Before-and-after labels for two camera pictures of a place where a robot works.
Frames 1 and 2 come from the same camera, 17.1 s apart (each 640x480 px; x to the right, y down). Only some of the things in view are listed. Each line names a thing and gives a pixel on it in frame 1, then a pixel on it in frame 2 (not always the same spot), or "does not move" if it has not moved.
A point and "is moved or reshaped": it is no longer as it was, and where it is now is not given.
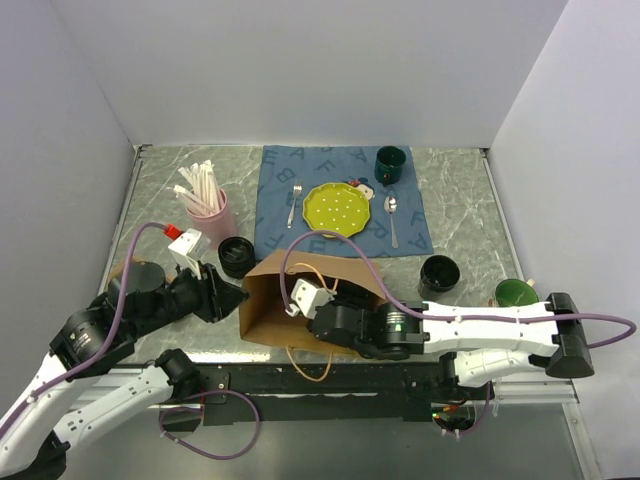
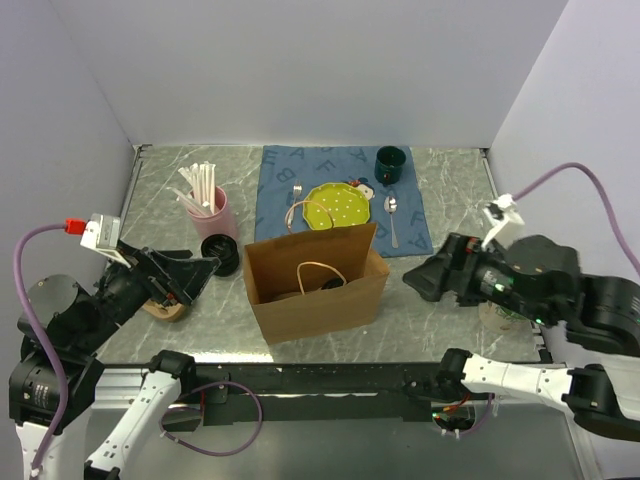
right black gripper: (360, 294) → (462, 250)
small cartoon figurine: (362, 184) does not move
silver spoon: (390, 206) does not move
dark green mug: (389, 164) does not move
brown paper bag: (265, 314) is moved or reshaped
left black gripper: (218, 298) → (186, 275)
